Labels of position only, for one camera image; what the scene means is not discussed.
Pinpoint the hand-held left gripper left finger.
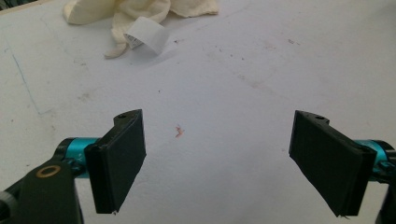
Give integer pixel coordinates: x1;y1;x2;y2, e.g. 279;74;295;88
84;108;148;216

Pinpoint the cream cloth with white label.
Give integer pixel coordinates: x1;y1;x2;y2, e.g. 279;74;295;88
62;0;219;60

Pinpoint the pale blue foam mat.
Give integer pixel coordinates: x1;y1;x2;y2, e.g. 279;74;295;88
0;0;396;224

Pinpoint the light wooden table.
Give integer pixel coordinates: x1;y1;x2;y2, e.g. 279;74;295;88
0;0;52;16

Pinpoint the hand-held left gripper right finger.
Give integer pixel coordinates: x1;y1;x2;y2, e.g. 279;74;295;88
289;109;378;217

